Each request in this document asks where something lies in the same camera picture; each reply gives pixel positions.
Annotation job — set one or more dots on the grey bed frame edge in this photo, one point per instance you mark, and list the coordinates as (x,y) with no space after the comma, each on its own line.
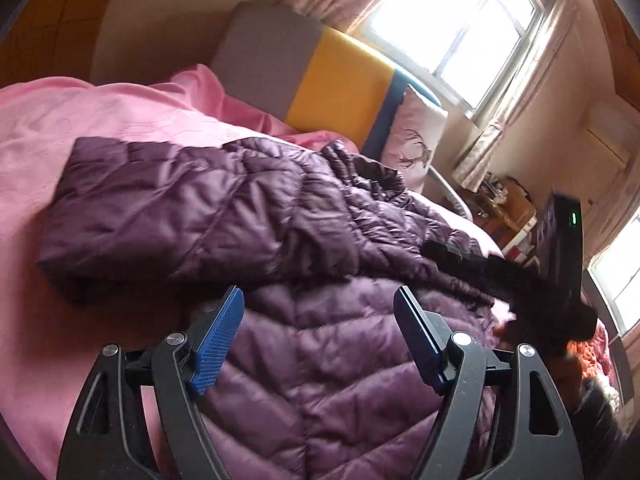
(460,207)

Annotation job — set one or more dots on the window with white frame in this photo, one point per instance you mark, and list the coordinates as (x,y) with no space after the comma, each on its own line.
(463,49)

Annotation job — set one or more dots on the pink duvet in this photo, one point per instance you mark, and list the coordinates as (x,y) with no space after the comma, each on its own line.
(52,332)

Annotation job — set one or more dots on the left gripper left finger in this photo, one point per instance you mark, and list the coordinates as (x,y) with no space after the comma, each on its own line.
(107,436)

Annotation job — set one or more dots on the pink patterned right curtain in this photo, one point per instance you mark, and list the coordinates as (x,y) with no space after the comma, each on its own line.
(474,165)

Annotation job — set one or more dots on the wooden desk with clutter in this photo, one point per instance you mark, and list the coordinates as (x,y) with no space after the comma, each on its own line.
(505,211)

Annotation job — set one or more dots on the grey yellow blue headboard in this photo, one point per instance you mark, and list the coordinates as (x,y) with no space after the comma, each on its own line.
(311,76)

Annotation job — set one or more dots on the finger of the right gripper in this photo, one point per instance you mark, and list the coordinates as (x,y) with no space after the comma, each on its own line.
(492,275)

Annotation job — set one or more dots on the purple quilted down jacket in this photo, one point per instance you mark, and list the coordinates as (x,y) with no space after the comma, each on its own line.
(319,383)

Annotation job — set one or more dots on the person's right hand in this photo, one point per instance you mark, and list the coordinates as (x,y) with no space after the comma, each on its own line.
(566,371)

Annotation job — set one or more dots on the white deer print pillow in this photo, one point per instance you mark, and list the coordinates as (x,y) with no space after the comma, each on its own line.
(415,133)

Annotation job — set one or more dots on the brown wooden wardrobe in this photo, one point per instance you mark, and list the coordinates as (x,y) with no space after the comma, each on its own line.
(52,38)

